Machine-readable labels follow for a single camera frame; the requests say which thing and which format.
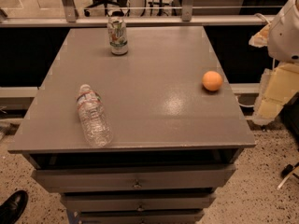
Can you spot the grey drawer cabinet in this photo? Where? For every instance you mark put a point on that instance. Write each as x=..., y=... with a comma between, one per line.
x=173, y=143

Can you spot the black leather shoe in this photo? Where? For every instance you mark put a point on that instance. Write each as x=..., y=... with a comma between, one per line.
x=12, y=209

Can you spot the metal railing frame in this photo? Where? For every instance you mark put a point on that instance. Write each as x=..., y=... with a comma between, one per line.
x=69, y=13

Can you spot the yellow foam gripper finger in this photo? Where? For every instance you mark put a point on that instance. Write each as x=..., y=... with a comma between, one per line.
x=277, y=87

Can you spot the black office chair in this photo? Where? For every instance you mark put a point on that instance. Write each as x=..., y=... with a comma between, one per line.
x=112, y=8

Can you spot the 7up soda can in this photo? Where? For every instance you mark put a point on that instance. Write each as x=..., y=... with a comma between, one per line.
x=116, y=27

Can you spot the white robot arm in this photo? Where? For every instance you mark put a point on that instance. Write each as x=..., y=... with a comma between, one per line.
x=281, y=35

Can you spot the orange fruit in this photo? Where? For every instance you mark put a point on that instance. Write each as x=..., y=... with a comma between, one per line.
x=212, y=81

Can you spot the clear plastic water bottle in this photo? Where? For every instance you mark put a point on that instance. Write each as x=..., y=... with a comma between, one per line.
x=93, y=118

